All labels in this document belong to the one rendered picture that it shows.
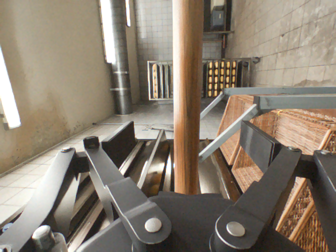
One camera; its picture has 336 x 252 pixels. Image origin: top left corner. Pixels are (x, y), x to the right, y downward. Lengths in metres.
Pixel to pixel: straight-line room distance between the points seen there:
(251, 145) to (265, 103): 0.44
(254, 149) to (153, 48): 5.19
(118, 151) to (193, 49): 0.12
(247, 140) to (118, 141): 0.13
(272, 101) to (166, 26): 4.93
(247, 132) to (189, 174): 0.08
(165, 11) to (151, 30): 0.63
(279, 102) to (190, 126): 0.48
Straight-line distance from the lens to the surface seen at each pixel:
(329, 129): 0.71
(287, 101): 0.64
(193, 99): 0.17
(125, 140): 0.18
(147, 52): 5.33
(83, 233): 0.96
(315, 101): 0.69
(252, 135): 0.18
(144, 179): 0.93
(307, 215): 0.74
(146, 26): 5.47
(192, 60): 0.17
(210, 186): 1.13
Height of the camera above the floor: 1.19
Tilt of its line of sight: 5 degrees up
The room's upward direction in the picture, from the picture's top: 90 degrees counter-clockwise
